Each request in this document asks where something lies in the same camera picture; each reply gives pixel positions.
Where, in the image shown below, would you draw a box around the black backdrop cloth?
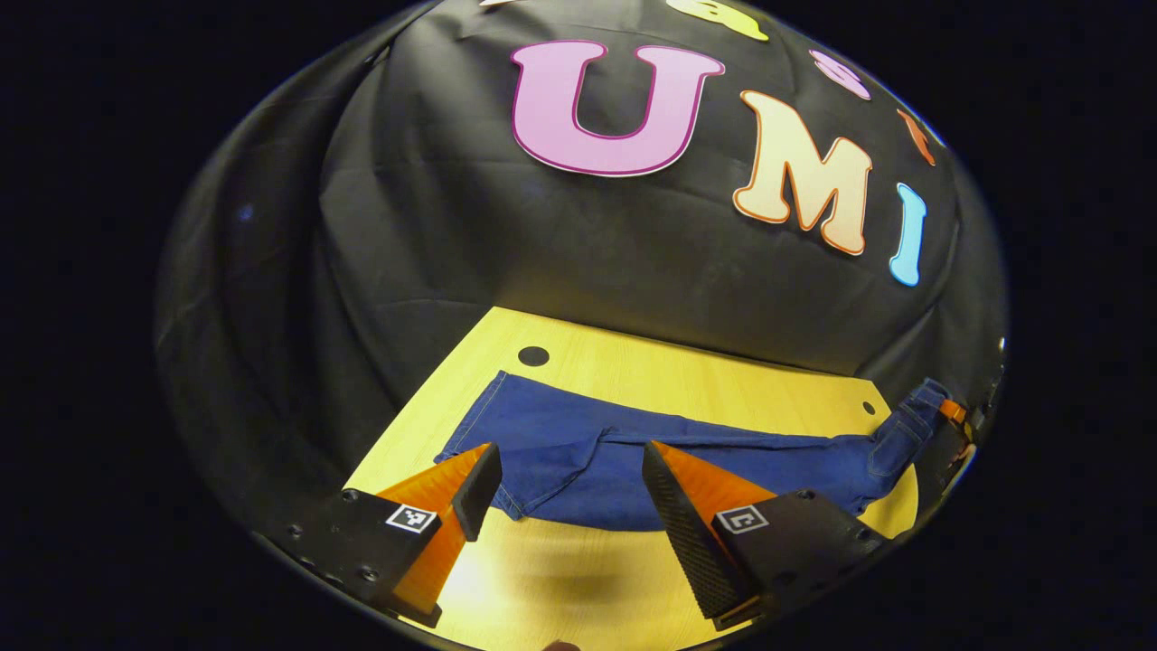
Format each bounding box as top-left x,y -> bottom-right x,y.
154,0 -> 1009,507

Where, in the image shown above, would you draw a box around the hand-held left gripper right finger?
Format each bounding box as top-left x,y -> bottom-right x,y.
642,440 -> 891,632

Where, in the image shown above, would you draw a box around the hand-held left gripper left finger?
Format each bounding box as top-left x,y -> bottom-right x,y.
262,441 -> 503,629

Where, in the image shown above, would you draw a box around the blue denim jeans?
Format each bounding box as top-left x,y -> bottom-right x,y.
436,371 -> 950,533

